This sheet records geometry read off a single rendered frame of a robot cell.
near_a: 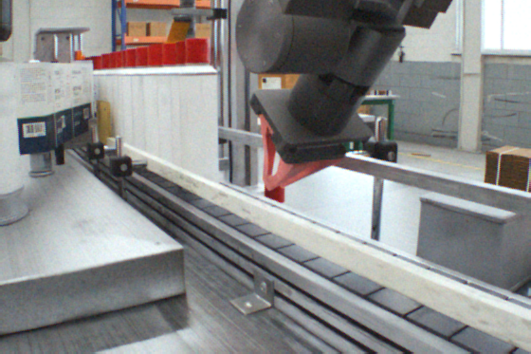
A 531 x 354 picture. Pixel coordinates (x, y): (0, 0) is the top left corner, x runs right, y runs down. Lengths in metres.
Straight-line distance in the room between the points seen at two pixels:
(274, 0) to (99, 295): 0.29
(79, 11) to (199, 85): 7.85
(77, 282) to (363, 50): 0.30
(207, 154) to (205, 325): 0.27
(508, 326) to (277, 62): 0.21
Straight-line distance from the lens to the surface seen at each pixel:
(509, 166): 4.61
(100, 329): 0.42
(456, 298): 0.30
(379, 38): 0.34
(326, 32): 0.31
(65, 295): 0.43
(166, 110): 0.70
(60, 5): 8.37
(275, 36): 0.29
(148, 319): 0.43
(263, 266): 0.45
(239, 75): 0.79
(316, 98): 0.37
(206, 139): 0.61
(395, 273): 0.32
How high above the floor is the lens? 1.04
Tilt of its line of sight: 11 degrees down
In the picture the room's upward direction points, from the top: straight up
